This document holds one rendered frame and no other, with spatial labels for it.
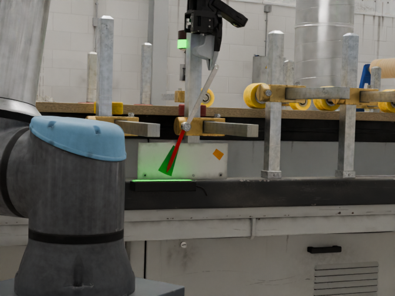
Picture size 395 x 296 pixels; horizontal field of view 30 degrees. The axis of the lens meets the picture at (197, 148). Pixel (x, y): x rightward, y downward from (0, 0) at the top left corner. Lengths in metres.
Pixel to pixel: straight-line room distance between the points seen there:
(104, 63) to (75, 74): 7.42
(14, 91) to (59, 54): 8.07
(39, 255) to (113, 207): 0.13
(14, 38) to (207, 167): 0.91
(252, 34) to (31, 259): 9.40
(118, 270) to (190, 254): 1.19
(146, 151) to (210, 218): 0.28
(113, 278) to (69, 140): 0.22
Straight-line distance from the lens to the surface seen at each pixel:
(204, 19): 1.95
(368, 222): 2.35
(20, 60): 1.27
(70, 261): 1.13
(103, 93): 1.94
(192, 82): 2.02
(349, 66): 2.25
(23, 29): 1.28
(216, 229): 2.11
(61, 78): 9.31
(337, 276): 2.59
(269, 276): 2.47
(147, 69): 3.12
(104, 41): 1.95
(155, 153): 1.98
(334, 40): 6.02
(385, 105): 2.55
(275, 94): 2.11
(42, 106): 2.08
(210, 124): 1.98
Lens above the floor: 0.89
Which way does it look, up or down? 3 degrees down
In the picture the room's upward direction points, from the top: 2 degrees clockwise
